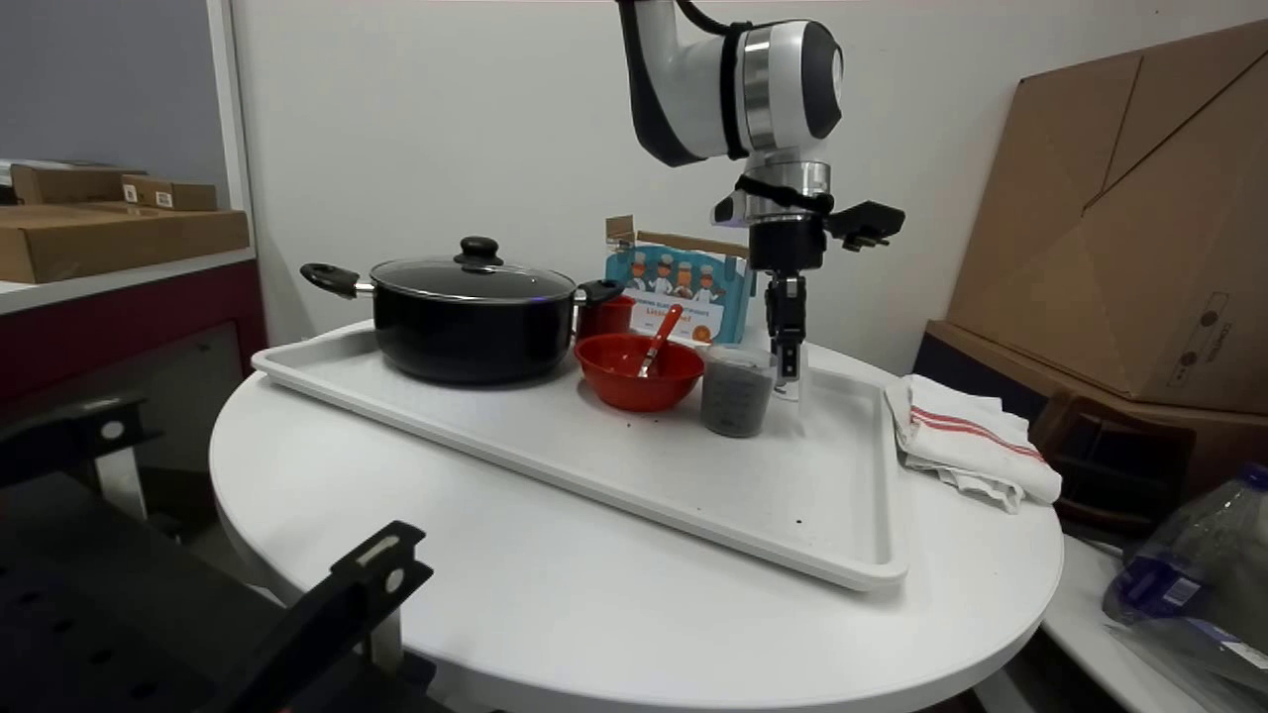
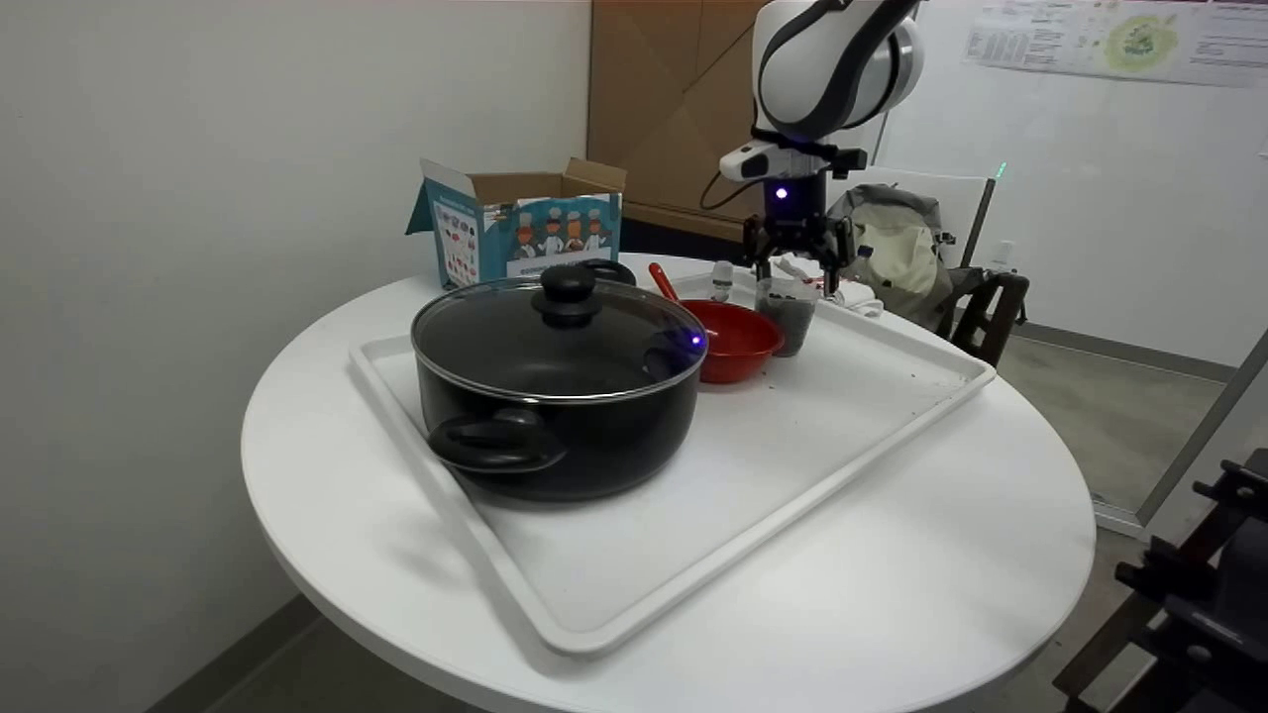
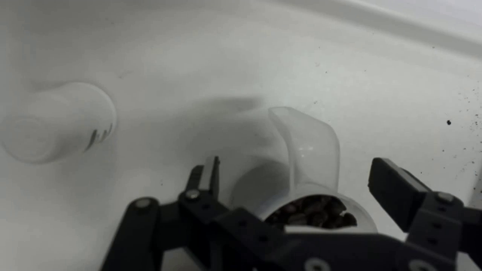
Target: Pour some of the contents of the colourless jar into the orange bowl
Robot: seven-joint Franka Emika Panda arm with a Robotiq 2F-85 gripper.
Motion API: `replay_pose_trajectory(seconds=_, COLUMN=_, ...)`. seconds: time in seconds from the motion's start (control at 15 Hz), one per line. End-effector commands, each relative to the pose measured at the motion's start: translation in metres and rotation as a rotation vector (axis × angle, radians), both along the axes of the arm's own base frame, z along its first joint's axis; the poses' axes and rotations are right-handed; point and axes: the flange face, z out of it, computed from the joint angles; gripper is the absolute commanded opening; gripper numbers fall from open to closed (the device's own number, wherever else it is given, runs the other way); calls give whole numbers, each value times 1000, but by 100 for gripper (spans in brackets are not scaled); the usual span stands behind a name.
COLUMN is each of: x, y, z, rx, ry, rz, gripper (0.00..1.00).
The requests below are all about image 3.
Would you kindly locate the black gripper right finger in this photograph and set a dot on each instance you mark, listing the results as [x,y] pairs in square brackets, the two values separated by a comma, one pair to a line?
[442,227]

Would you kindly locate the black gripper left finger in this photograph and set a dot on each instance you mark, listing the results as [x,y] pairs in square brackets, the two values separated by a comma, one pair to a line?
[166,227]

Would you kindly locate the white plastic tray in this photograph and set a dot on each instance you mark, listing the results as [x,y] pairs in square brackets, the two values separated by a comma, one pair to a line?
[201,61]

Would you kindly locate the small clear plastic bottle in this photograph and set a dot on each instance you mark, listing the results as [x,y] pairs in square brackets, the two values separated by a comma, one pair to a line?
[55,123]

